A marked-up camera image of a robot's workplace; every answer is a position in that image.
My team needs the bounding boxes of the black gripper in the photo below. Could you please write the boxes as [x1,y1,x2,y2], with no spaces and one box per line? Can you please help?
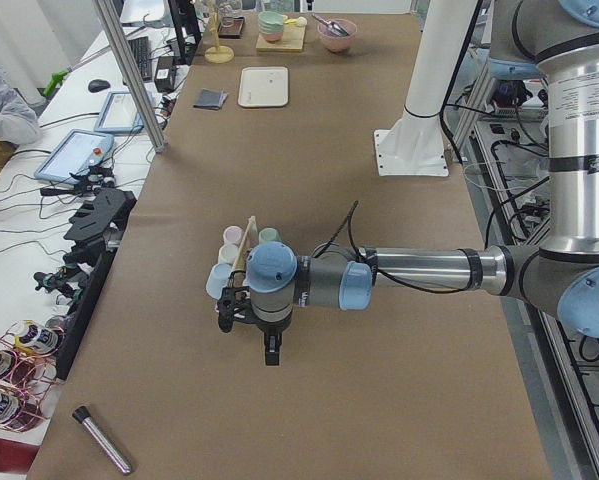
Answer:
[256,313,292,366]

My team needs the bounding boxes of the white wire cup rack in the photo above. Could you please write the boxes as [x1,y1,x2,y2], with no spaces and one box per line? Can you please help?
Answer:
[230,216,258,275]

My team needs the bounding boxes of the green cup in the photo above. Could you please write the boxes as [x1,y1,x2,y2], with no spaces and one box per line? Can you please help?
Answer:
[258,227,280,244]

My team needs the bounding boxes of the cream rabbit tray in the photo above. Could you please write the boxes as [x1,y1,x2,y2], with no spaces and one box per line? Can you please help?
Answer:
[238,66,289,108]

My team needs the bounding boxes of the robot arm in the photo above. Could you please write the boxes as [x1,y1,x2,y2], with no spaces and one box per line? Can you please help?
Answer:
[217,1,599,365]

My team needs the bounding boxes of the light blue cup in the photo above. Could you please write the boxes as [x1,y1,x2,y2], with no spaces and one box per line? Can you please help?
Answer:
[205,263,232,300]

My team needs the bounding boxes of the cream cup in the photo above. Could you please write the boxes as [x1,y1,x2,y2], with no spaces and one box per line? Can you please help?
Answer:
[217,243,239,265]

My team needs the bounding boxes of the pink cup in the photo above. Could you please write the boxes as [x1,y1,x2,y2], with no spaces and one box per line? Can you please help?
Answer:
[223,225,244,246]

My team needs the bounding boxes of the metal tube black cap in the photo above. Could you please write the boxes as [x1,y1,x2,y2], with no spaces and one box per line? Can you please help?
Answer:
[72,406,133,475]

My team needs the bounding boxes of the black slotted stand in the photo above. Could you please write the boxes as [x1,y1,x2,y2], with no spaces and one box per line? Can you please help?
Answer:
[63,188,137,266]

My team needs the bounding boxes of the grey folded cloth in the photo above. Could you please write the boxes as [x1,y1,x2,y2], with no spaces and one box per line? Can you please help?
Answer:
[193,89,228,110]

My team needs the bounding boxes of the blue teach pendant near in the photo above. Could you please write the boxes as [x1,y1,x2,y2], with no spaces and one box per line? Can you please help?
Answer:
[33,129,114,184]

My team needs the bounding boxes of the blue teach pendant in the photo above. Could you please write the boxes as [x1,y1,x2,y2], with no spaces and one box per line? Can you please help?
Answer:
[33,129,114,184]
[94,91,143,135]

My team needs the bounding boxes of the blue teach pendant far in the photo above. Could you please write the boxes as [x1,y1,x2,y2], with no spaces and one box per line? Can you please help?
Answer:
[94,91,143,135]

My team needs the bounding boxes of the wooden mug tree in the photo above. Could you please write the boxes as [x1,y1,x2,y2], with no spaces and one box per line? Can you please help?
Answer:
[200,0,234,64]

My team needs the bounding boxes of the pink bowl with ice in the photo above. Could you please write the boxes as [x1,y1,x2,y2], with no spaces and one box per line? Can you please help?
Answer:
[318,19,358,53]

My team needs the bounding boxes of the wooden cutting board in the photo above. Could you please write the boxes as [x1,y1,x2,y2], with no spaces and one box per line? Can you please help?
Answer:
[256,24,306,53]

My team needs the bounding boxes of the black computer mouse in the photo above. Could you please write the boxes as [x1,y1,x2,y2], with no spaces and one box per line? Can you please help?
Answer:
[88,79,110,93]

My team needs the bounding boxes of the stacked green bowls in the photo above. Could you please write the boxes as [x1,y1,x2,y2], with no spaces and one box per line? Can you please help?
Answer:
[258,11,285,43]

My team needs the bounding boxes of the metal ice scoop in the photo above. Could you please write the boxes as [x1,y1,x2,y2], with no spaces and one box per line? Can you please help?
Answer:
[311,13,350,37]

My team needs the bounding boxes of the black keyboard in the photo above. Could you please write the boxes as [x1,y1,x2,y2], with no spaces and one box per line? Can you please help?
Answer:
[128,36,152,82]

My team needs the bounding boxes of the person in grey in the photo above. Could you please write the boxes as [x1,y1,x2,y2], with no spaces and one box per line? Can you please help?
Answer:
[0,69,42,145]

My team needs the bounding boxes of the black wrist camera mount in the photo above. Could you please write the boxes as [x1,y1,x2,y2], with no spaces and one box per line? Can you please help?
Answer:
[217,286,256,333]

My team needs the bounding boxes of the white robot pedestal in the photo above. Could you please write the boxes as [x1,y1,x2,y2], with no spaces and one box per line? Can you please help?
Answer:
[374,0,484,177]

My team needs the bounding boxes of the aluminium frame post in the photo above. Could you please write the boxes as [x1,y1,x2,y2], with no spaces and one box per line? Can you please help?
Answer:
[93,0,166,154]

